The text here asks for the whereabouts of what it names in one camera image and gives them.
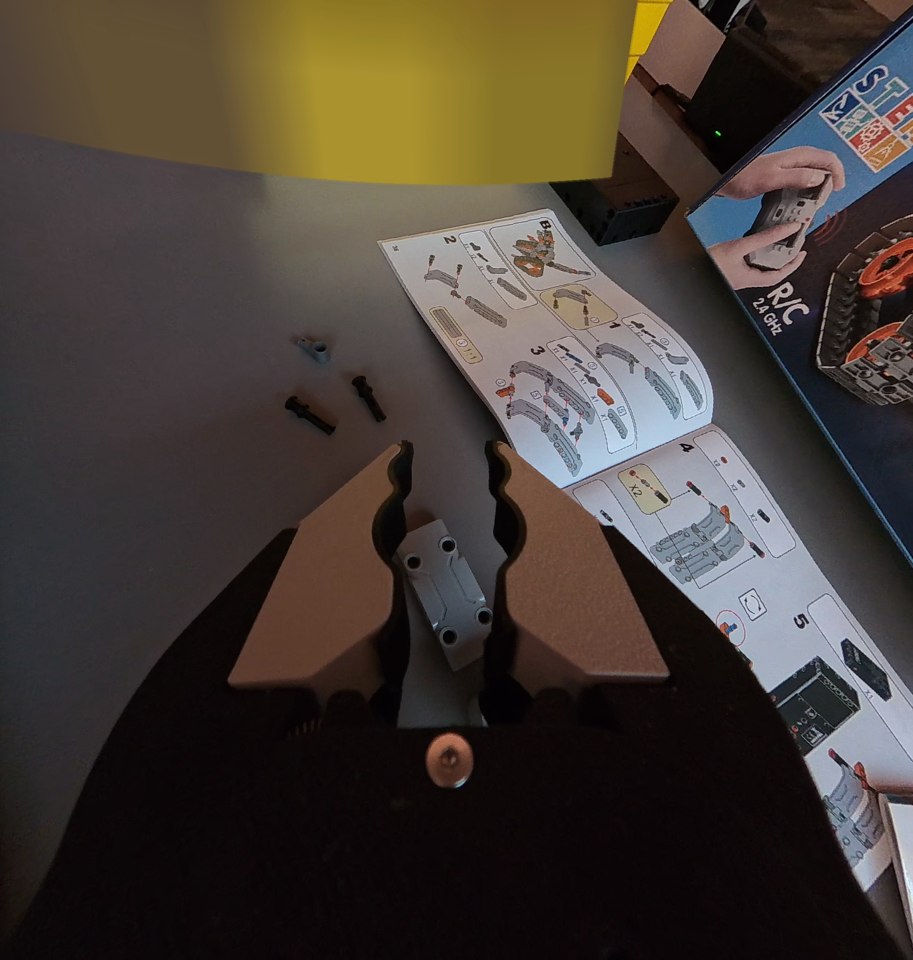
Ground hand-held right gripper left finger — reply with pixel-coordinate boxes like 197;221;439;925
227;441;414;725

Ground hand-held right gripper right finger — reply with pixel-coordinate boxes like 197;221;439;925
483;441;669;725

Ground black long pin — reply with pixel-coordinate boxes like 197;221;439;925
351;375;388;423
284;396;338;436

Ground black battery box brick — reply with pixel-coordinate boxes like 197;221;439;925
550;178;681;247

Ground yellow plastic bin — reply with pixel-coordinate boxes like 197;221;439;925
625;0;679;84

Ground grey desk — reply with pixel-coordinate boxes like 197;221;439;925
0;67;913;960

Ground white instruction booklet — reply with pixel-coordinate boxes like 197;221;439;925
377;208;913;894

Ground blue robot kit box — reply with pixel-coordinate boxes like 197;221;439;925
685;0;913;601

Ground black electronic box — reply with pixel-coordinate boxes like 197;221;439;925
685;30;825;175

